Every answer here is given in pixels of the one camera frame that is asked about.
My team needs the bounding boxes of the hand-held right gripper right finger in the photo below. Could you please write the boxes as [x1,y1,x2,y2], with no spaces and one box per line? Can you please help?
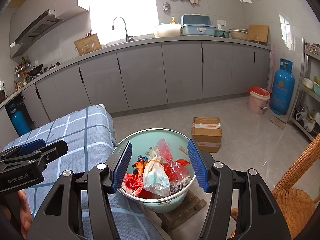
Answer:
[187,138,292,240]

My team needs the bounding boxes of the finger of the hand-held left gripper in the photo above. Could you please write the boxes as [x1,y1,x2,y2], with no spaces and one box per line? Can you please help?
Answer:
[0,139,47,161]
[0,140,68,172]

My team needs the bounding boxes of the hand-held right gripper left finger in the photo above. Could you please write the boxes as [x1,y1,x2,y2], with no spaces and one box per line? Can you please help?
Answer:
[26,141,133,240]

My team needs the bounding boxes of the orange and blue wrapper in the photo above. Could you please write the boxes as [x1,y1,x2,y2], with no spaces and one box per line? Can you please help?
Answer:
[132,155,150,175]

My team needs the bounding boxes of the grey patterned wrapper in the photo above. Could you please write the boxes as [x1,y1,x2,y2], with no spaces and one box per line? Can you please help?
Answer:
[170,176,197,194]

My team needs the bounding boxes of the red cellophane wrapper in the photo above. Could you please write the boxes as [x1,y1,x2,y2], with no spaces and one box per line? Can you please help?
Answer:
[157,139,191,180]

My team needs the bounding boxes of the mint green basin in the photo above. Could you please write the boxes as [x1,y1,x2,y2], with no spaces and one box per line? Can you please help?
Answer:
[110,128,198,214]

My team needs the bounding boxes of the person's left hand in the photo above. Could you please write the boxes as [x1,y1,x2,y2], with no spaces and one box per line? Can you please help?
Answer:
[17,189,33,239]

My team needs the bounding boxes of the blue gas cylinder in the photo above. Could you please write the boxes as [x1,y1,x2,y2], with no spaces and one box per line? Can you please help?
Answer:
[9,102,32,135]
[269,58,295,115]

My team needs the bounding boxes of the cardboard box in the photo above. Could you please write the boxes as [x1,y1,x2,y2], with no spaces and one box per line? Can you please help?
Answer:
[191,117,223,153]

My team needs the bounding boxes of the blue checked blanket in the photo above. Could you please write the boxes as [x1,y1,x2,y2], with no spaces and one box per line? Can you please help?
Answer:
[0,104,160,240]

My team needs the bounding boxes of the dark low stool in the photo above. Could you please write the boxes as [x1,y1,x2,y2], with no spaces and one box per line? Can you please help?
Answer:
[155,189,207,230]

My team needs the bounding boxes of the black wok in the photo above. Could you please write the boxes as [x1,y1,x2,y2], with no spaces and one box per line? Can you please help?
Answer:
[20,64,44,77]

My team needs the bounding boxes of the spice rack with bottles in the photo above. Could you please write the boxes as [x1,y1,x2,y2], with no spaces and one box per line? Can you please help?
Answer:
[14,56,30,79]

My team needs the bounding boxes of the gas stove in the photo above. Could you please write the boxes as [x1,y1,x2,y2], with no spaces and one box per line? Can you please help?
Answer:
[44,62,62,72]

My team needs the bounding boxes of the pink bucket with red liner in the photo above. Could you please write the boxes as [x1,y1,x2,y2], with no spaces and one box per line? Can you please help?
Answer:
[247,87,271,116]

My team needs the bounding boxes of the flat cardboard piece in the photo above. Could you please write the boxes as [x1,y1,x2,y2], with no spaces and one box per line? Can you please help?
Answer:
[269,116,287,130]

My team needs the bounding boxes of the grey kitchen counter cabinets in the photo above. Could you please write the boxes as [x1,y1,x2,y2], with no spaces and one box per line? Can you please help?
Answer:
[0,35,272,140]

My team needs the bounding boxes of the wicker chair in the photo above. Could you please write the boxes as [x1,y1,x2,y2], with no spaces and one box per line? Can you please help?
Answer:
[230,133,320,240]

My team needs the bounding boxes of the wooden cutting board in holder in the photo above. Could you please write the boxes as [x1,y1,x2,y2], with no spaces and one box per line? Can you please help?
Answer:
[74,33,102,56]

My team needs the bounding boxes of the clear plastic bag on shelf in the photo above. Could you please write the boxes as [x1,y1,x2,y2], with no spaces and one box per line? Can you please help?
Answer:
[296,111,315,132]

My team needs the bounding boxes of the metal faucet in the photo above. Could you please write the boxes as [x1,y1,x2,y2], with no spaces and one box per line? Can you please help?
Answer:
[112,17,134,42]

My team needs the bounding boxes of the metal shelf rack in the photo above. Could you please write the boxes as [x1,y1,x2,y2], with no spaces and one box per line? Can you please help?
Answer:
[287,38,320,140]

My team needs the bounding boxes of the metal basin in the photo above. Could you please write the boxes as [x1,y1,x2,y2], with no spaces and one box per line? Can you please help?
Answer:
[229,28,249,40]

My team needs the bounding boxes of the white plastic container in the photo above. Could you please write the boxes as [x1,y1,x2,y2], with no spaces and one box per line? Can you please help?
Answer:
[154,24,182,38]

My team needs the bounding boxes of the blue dish box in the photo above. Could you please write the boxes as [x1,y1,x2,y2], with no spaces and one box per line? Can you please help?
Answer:
[180,14,217,37]

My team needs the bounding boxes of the plain wooden cutting board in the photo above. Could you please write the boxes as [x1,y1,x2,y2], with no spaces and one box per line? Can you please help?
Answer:
[247,24,269,43]

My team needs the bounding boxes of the small side window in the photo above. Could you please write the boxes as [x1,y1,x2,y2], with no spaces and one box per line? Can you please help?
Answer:
[279,14,293,50]

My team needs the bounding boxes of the bright window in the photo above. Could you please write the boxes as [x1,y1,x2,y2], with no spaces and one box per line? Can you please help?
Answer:
[89,0,160,45]

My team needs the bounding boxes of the pink mop handle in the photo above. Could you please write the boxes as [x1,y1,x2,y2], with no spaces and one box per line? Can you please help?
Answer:
[265,44,275,92]

